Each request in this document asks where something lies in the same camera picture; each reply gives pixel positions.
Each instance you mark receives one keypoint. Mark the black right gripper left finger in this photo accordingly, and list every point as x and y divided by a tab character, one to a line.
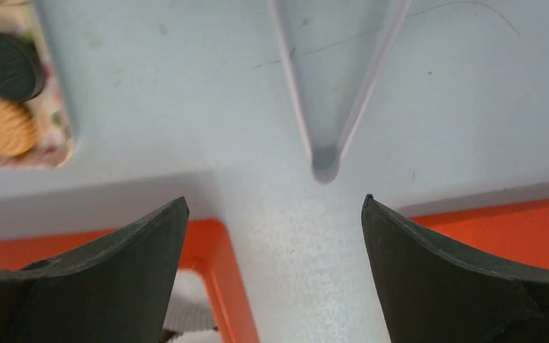
113	289

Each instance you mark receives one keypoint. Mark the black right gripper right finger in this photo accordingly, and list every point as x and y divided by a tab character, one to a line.
433	288

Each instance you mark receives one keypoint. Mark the floral pink serving tray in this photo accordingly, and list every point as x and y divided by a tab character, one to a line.
55	144

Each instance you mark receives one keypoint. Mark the round tan biscuit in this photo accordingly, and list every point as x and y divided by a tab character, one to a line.
18	129

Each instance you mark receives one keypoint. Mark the black sandwich cookie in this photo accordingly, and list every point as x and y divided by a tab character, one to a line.
22	77

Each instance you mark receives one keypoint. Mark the orange compartment cookie box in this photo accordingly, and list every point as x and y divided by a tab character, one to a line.
207	251

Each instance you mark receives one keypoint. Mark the orange box lid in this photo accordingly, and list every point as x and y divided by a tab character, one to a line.
518	232

